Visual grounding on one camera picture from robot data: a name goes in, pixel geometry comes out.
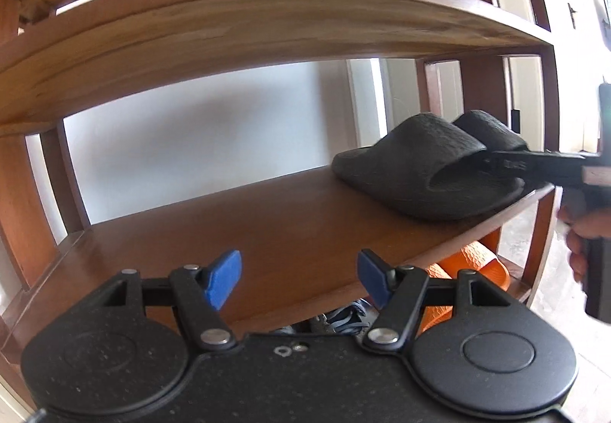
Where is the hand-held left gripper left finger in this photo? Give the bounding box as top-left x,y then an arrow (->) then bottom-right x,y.
81,250 -> 242,351

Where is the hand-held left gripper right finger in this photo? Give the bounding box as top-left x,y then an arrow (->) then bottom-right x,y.
357,248 -> 521,350

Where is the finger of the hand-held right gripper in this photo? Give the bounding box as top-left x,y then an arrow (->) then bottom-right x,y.
482,148 -> 559,187

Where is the dark grey textured slide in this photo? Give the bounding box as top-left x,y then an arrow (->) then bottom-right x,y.
331,113 -> 526,220
451,110 -> 530,156

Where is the wooden shoe rack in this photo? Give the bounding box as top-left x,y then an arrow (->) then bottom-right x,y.
0,0 -> 564,390

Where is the grey sneaker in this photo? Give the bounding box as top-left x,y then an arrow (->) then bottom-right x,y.
272,299 -> 370,338

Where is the orange slipper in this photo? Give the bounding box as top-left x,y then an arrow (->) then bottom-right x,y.
417,263 -> 459,335
436,239 -> 511,290

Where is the person's right hand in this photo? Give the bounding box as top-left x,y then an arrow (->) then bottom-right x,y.
558,206 -> 611,285

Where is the white door with black hinge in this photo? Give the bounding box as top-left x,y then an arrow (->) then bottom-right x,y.
518,0 -> 611,156

